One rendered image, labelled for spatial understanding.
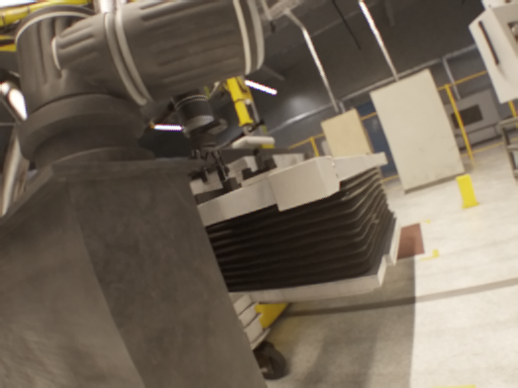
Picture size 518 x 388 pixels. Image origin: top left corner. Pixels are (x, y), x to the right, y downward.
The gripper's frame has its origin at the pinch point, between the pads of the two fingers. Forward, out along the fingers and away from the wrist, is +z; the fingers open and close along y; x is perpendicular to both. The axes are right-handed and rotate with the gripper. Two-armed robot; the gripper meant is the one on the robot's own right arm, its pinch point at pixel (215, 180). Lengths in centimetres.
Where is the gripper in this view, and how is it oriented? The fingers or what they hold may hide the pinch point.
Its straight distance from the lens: 83.6
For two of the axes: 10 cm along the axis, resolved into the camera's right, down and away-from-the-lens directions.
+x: 8.7, -2.9, -4.0
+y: -3.8, 1.4, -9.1
